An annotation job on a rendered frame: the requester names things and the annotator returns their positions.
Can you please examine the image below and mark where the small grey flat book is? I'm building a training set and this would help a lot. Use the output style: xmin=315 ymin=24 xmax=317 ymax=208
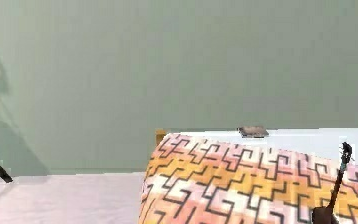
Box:
xmin=237 ymin=125 xmax=270 ymax=139

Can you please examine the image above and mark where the dark brown string instrument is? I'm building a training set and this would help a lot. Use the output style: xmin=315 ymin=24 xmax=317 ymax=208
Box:
xmin=311 ymin=141 xmax=354 ymax=224

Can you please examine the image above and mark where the bed with patterned orange blanket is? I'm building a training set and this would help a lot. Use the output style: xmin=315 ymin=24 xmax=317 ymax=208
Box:
xmin=138 ymin=113 xmax=358 ymax=224

